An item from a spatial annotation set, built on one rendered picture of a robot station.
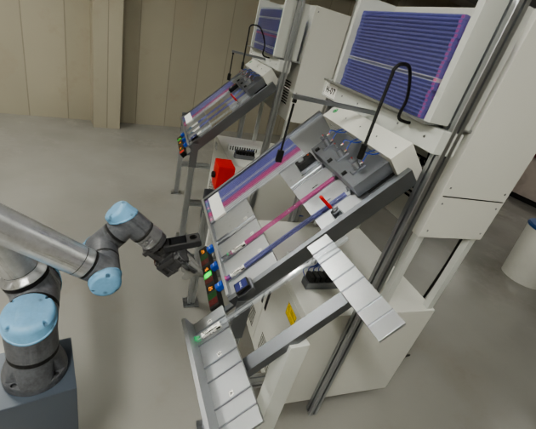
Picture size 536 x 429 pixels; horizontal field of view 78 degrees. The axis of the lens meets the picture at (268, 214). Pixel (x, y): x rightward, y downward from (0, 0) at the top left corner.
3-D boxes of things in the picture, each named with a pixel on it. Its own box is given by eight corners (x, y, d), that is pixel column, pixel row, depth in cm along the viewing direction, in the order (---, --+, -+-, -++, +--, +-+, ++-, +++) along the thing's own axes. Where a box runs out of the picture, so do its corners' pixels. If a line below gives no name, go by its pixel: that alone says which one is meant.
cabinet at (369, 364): (267, 414, 153) (305, 317, 125) (236, 303, 210) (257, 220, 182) (380, 394, 177) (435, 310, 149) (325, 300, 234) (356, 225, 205)
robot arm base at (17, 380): (-1, 405, 83) (-7, 380, 78) (2, 356, 93) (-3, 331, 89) (70, 385, 91) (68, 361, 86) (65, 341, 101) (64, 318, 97)
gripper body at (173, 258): (168, 264, 111) (141, 243, 104) (189, 248, 110) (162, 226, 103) (169, 279, 105) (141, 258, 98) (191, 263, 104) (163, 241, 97)
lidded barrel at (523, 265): (553, 287, 336) (592, 240, 310) (538, 298, 309) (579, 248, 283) (506, 259, 367) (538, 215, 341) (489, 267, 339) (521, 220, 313)
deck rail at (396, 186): (239, 310, 112) (228, 301, 109) (238, 306, 114) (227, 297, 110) (417, 183, 106) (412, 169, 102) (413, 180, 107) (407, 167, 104)
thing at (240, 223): (236, 300, 112) (230, 295, 111) (208, 204, 166) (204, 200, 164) (282, 267, 111) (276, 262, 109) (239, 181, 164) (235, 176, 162)
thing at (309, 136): (329, 240, 110) (322, 231, 107) (270, 163, 164) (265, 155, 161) (413, 180, 107) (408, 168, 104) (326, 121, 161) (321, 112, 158)
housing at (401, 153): (403, 190, 108) (390, 158, 100) (336, 140, 148) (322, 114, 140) (424, 175, 108) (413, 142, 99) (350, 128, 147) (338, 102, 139)
